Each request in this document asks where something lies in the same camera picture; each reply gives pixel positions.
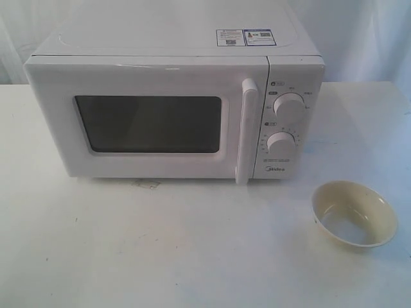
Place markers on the lower white control knob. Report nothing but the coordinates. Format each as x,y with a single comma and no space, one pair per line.
281,143

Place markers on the white control knob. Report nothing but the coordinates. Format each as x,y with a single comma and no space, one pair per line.
289,105
281,143

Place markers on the blue red info sticker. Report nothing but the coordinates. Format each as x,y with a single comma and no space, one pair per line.
259,37

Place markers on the white microwave oven body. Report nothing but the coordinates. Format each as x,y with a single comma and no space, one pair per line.
293,67

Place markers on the white ceramic bowl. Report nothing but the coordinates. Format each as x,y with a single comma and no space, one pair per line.
353,214

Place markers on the upper white control knob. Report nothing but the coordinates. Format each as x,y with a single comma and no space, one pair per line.
289,105

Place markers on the white microwave door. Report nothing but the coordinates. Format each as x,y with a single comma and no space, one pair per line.
150,116

